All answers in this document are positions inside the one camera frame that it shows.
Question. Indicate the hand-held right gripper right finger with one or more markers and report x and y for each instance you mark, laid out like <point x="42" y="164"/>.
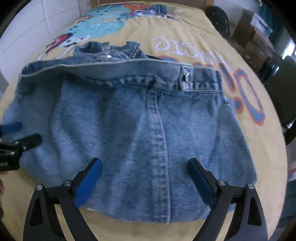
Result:
<point x="200" y="179"/>

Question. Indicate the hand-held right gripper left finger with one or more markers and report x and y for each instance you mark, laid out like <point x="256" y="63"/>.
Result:
<point x="89" y="180"/>

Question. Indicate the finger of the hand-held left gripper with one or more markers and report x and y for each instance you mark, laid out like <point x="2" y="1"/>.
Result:
<point x="30" y="140"/>
<point x="12" y="127"/>

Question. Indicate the blue denim jacket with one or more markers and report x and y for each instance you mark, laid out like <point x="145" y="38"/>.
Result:
<point x="129" y="139"/>

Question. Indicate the white wardrobe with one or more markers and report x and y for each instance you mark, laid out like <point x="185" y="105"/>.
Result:
<point x="41" y="20"/>

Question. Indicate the black chair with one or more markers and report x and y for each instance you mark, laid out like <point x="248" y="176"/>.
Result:
<point x="281" y="92"/>

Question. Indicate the wooden drawer cabinet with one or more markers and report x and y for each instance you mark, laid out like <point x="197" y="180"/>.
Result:
<point x="252" y="39"/>

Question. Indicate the window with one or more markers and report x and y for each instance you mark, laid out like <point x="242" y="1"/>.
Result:
<point x="289" y="49"/>

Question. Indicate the black backpack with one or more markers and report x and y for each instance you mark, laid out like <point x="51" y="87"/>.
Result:
<point x="218" y="19"/>

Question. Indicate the teal curtain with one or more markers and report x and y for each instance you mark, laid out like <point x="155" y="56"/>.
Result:
<point x="269" y="14"/>

